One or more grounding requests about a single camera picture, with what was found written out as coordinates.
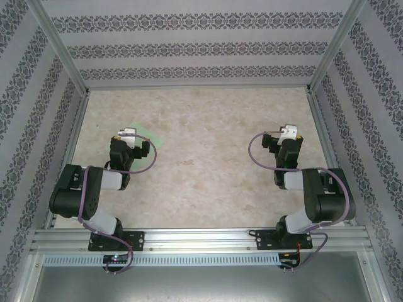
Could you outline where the green paper sheet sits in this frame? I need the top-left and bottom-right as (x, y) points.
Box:
(127, 121), (165, 173)

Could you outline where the black board with orange label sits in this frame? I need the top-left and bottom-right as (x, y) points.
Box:
(279, 251), (302, 265)

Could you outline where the black board with green light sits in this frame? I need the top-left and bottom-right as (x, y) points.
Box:
(103, 254), (130, 264)

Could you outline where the grey metal shelf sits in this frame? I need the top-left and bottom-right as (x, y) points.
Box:
(31, 266), (378, 302)

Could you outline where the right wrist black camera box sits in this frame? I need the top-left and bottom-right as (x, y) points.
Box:
(260, 133), (280, 154)

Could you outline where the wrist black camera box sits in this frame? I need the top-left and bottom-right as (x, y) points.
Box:
(260, 133), (280, 154)
(132, 140), (152, 160)

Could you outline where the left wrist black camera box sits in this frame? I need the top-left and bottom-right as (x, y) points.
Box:
(132, 140), (152, 160)

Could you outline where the aluminium side rail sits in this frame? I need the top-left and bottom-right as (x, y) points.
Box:
(43, 92), (91, 229)
(307, 89), (358, 227)

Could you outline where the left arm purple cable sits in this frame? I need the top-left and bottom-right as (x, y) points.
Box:
(77, 133), (158, 276)

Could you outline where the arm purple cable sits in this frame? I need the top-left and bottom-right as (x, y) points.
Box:
(247, 130), (352, 274)
(77, 133), (158, 276)

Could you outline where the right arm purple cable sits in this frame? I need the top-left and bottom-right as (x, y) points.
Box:
(247, 130), (352, 274)

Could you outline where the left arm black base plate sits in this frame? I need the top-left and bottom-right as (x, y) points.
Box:
(88, 231), (145, 252)

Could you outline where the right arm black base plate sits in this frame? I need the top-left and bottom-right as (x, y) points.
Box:
(254, 228), (314, 251)

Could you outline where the thin aluminium wall rail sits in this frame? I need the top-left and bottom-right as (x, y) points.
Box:
(86, 83), (311, 91)

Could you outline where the aluminium frame post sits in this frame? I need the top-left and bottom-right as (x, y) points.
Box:
(307, 0), (368, 94)
(26, 0), (91, 95)

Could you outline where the aluminium mounting rail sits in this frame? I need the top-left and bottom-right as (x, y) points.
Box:
(30, 228), (374, 252)

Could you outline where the slotted grey cable duct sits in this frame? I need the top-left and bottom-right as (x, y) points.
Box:
(42, 253), (281, 267)

